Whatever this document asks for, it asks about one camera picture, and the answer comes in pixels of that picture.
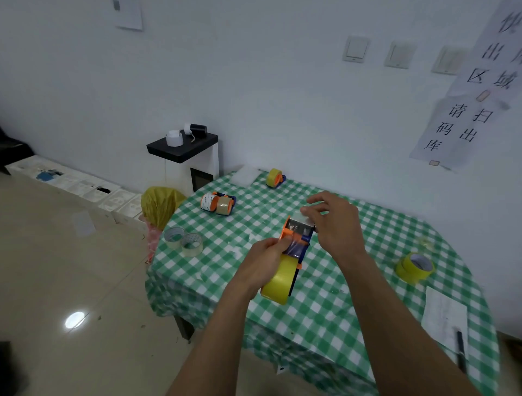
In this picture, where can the creased paper wall sign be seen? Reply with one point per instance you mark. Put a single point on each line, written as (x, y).
(456, 130)

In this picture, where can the dispenser with white orange roll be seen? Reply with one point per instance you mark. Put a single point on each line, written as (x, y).
(208, 202)

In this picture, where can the yellow plastic bag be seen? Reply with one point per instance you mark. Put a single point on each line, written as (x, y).
(160, 204)

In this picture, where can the black pen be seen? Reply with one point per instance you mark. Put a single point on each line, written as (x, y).
(461, 351)

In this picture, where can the person's left forearm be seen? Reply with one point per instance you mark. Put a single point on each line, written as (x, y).
(220, 338)

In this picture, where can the white cabinet with black top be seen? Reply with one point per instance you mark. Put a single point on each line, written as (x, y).
(191, 163)

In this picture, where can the yellow tape roll in dispenser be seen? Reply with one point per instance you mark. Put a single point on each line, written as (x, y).
(279, 281)

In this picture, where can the small dispenser with yellow roll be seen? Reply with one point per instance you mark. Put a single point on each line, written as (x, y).
(274, 178)

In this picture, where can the blue item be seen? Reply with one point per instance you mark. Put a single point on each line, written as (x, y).
(45, 176)

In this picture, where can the black roll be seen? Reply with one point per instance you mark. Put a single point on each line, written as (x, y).
(198, 130)

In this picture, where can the person's left fingers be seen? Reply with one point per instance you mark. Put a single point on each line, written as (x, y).
(279, 244)

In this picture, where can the white paper sheet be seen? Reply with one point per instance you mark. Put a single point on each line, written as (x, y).
(442, 316)

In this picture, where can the black chair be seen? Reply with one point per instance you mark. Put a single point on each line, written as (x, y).
(12, 151)

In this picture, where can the person's right thumb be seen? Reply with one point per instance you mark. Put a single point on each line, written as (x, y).
(319, 231)

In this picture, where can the loose yellow tape roll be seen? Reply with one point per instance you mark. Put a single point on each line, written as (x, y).
(412, 270)

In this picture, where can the pink plastic bag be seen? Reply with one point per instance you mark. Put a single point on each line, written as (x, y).
(153, 240)

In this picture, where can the clear tape roll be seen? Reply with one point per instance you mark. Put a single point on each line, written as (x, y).
(172, 240)
(191, 247)

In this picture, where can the person's left hand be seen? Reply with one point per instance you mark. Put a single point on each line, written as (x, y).
(261, 263)

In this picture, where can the small white wall paper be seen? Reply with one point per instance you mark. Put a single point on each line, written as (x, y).
(128, 14)

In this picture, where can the dark table leg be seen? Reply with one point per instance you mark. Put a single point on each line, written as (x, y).
(184, 327)

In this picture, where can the dispenser with brown tape roll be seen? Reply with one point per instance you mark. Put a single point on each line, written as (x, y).
(225, 206)

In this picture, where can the row of white boxes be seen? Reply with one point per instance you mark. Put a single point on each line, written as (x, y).
(81, 185)

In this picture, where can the white wall switch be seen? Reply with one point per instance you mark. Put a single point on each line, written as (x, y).
(356, 49)
(399, 54)
(449, 60)

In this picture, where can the person's right middle finger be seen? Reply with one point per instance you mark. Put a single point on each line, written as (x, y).
(322, 197)

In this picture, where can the white foam sheet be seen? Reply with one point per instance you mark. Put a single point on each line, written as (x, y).
(246, 176)

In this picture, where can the orange tape dispenser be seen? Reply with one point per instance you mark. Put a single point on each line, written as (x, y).
(300, 233)

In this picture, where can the green checked tablecloth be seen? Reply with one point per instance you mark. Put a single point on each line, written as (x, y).
(326, 318)

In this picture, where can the white tape roll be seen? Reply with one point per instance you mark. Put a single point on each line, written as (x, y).
(174, 138)

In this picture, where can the large paper wall sign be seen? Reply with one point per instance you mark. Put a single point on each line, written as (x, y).
(493, 49)

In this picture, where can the person's right forearm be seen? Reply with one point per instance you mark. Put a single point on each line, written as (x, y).
(399, 330)

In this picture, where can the person's right hand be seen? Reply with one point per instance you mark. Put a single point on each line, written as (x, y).
(340, 228)

